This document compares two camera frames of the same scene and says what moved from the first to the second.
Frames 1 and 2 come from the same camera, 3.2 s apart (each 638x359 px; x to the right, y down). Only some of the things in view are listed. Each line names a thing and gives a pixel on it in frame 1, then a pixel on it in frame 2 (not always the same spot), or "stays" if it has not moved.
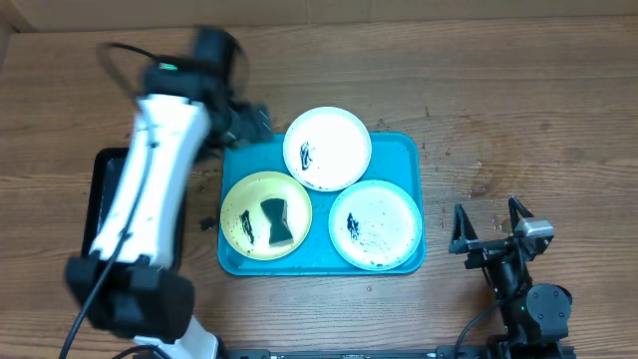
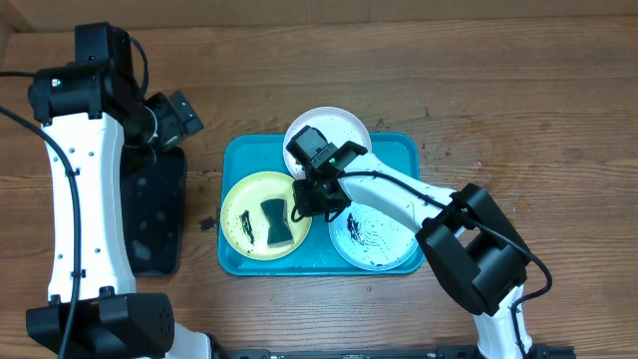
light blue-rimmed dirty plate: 375,225 stays
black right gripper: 465,240 -> 310,203
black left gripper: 253,126 -> 174,132
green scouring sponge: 276,210 stays
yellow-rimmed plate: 247,227 stays
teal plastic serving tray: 395,159 stays
